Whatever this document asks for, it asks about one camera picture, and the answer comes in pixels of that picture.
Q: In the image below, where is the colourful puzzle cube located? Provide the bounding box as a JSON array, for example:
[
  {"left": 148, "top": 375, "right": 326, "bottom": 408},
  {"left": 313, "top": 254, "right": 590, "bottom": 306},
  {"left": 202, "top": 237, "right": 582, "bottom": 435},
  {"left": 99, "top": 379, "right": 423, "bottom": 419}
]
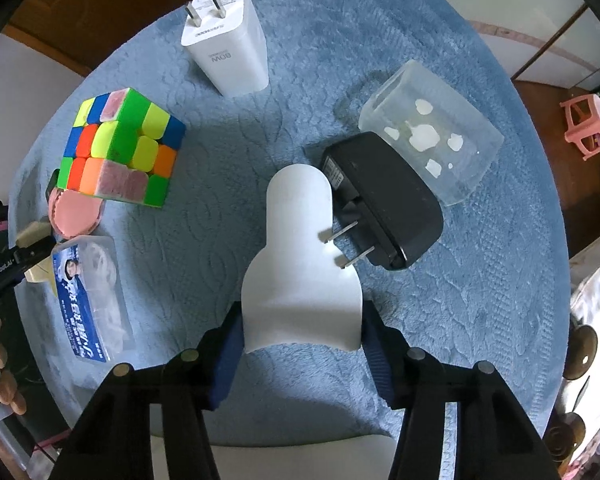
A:
[{"left": 59, "top": 87, "right": 187, "bottom": 208}]

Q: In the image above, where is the black charger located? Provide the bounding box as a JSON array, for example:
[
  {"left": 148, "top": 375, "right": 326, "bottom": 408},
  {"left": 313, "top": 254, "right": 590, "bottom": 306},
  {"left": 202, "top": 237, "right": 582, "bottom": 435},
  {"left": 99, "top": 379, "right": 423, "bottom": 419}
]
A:
[{"left": 319, "top": 131, "right": 445, "bottom": 272}]

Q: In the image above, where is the brown round bed knob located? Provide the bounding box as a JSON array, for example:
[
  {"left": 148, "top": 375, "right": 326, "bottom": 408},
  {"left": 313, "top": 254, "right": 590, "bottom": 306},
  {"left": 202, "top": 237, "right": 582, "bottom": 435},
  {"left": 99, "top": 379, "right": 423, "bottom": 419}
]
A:
[{"left": 565, "top": 325, "right": 598, "bottom": 381}]

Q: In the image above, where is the person's left hand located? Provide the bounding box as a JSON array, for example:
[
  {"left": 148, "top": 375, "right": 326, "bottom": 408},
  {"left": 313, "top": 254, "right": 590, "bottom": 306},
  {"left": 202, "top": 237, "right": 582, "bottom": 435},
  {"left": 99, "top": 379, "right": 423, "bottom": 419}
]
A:
[{"left": 0, "top": 317, "right": 28, "bottom": 416}]

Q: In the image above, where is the pink plastic stool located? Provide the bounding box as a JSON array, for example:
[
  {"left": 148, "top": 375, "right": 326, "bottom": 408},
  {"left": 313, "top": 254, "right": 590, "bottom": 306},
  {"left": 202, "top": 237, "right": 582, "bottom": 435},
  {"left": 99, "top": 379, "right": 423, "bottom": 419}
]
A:
[{"left": 560, "top": 94, "right": 600, "bottom": 161}]

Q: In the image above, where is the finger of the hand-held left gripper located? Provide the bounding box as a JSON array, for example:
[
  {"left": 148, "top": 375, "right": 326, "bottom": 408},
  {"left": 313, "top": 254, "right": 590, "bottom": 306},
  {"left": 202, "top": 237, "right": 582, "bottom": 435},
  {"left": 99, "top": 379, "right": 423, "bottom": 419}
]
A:
[{"left": 12, "top": 236, "right": 57, "bottom": 272}]

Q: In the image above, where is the clear floss packet blue label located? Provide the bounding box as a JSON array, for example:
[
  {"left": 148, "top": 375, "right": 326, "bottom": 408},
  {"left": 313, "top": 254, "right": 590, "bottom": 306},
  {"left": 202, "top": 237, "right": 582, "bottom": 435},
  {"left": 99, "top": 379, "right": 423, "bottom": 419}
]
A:
[{"left": 51, "top": 235, "right": 135, "bottom": 362}]

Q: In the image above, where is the pink round case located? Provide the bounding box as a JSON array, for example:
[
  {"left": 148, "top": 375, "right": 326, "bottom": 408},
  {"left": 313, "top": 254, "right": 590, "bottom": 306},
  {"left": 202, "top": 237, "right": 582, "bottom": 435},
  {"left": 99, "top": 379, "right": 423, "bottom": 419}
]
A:
[{"left": 47, "top": 182, "right": 103, "bottom": 238}]

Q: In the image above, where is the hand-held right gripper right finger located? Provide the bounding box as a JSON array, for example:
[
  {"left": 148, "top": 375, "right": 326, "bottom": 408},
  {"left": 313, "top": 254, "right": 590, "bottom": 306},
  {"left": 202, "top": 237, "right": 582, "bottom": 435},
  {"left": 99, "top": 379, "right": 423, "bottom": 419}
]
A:
[{"left": 361, "top": 302, "right": 551, "bottom": 480}]

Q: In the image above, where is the white bottle-shaped plastic piece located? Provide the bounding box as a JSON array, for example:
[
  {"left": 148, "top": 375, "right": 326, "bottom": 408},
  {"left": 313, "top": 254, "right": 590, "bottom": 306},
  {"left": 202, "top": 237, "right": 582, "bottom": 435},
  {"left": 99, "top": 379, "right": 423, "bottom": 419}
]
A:
[{"left": 240, "top": 164, "right": 365, "bottom": 352}]

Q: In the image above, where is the clear plastic box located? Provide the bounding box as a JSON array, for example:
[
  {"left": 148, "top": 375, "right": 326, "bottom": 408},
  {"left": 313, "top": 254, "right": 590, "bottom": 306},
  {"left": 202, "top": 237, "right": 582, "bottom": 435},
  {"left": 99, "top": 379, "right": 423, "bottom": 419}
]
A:
[{"left": 357, "top": 60, "right": 505, "bottom": 207}]

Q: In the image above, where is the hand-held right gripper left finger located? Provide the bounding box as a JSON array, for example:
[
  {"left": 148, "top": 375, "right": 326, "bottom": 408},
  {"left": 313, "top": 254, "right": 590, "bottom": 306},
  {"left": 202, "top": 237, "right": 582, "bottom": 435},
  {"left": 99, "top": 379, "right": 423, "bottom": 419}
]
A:
[{"left": 52, "top": 302, "right": 246, "bottom": 480}]

